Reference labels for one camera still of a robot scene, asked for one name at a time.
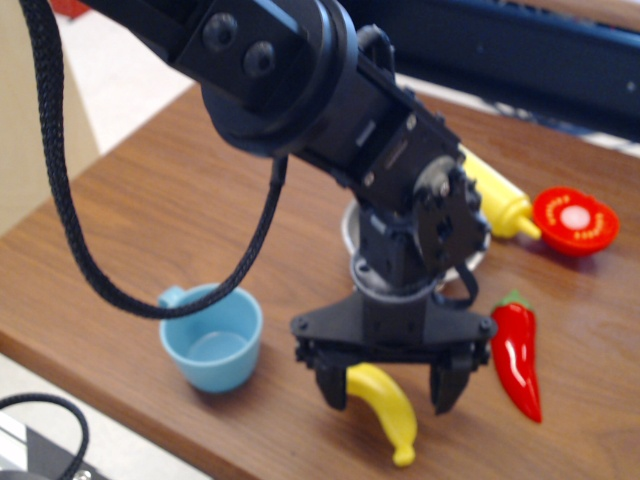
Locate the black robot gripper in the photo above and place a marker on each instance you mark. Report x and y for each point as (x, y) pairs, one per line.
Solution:
(382, 324)

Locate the yellow plastic toy banana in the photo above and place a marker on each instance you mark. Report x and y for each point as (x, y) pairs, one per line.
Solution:
(391, 406)

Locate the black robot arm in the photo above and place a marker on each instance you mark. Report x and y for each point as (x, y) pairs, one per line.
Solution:
(297, 78)

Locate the stainless steel colander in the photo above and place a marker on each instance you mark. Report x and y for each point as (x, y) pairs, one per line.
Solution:
(350, 232)

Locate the red toy chili pepper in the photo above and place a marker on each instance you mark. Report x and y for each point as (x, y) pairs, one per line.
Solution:
(514, 352)

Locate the light blue plastic cup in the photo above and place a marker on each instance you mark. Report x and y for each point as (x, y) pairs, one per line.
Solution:
(217, 348)

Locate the yellow mustard squeeze bottle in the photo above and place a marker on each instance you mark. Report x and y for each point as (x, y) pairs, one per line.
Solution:
(507, 208)

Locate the red toy tomato half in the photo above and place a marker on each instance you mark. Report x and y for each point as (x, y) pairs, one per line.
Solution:
(574, 223)

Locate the light wooden panel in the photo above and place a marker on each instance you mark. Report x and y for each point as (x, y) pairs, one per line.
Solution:
(24, 179)

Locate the red plastic crate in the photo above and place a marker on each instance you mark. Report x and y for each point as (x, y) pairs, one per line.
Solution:
(69, 8)

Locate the black metal frame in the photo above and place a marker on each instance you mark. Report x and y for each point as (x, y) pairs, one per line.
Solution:
(577, 71)

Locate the aluminium camera mount base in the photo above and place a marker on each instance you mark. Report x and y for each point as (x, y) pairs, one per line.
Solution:
(25, 451)

